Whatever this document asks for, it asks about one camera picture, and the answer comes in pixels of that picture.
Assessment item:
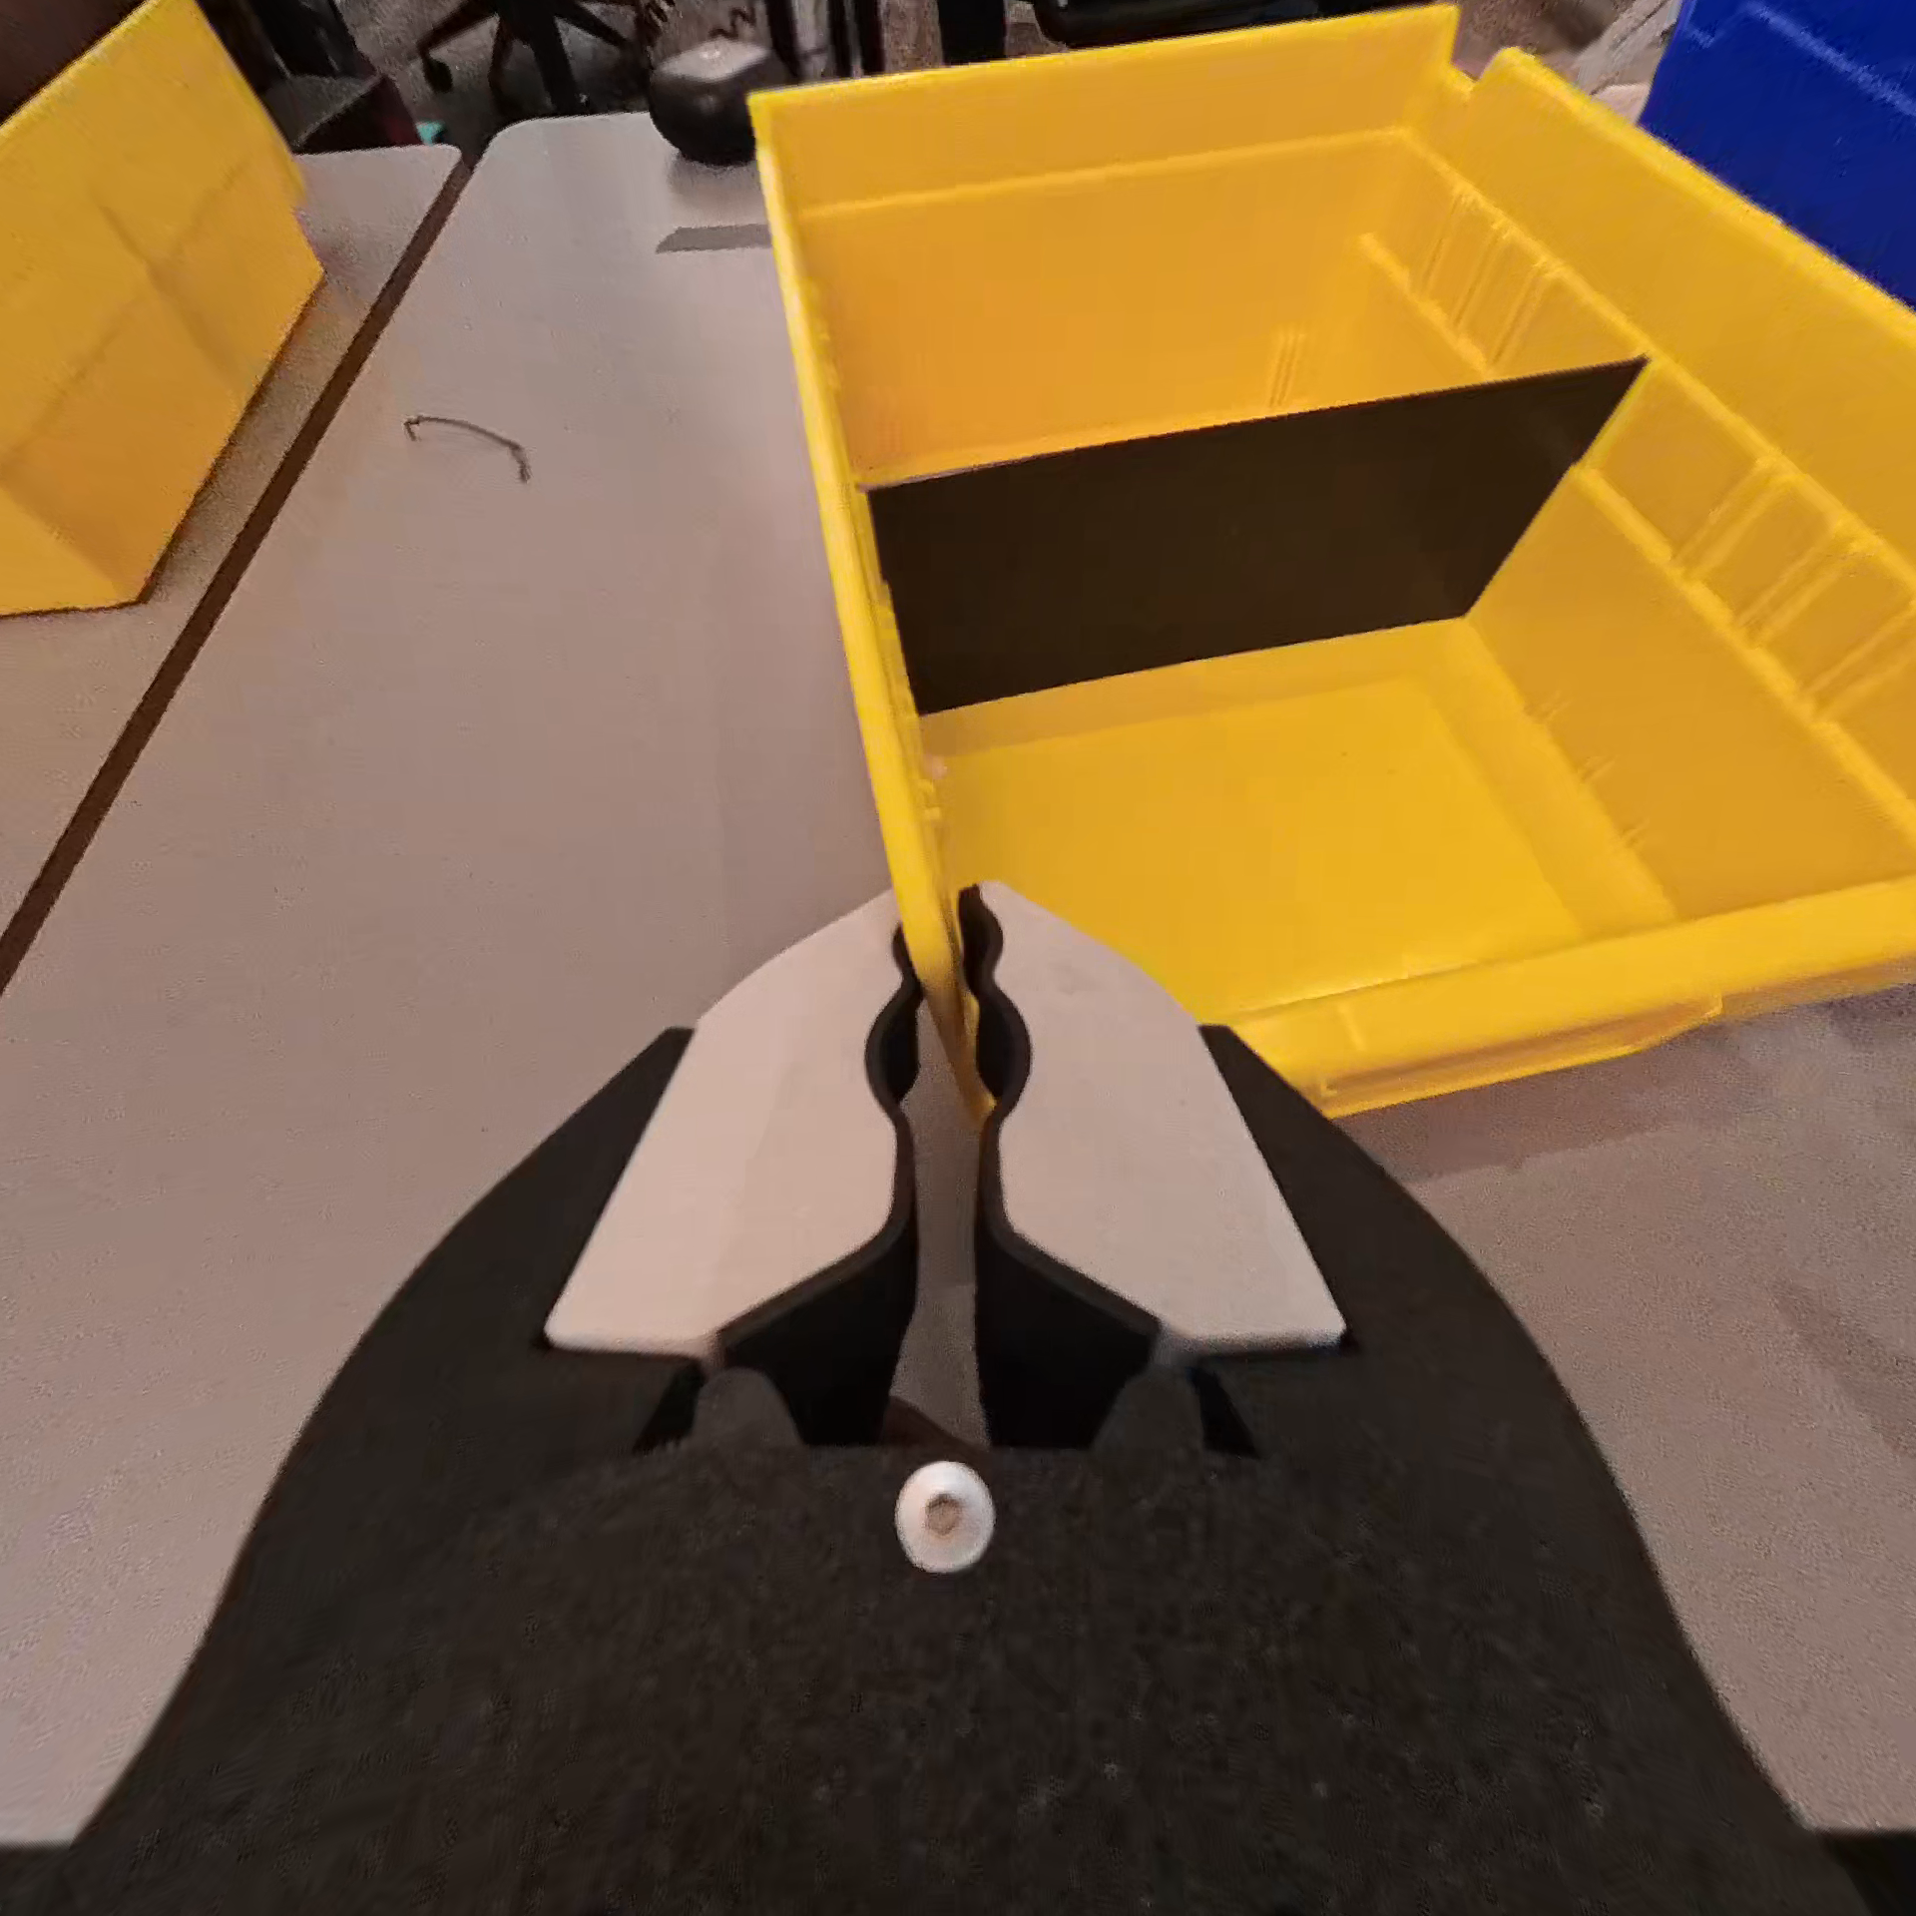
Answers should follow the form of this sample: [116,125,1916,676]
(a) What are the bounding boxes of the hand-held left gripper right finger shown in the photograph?
[957,883,1350,1446]

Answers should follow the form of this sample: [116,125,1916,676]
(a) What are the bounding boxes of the blue plastic bin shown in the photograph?
[1637,0,1916,309]

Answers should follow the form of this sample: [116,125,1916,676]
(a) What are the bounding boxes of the yellow plastic bin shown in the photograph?
[0,0,326,619]
[746,4,1916,1123]

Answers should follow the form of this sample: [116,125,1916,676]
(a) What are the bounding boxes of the dark round object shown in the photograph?
[645,36,776,166]

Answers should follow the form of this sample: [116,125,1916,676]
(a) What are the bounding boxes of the black bin divider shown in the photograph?
[865,356,1650,716]

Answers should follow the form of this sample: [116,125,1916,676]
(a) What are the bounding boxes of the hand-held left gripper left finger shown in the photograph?
[542,891,921,1446]

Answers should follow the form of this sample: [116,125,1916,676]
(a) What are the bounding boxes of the black office chair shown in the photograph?
[416,0,648,114]

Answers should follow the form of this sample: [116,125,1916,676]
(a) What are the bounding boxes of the grey desk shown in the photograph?
[0,141,469,961]
[0,113,1916,1850]

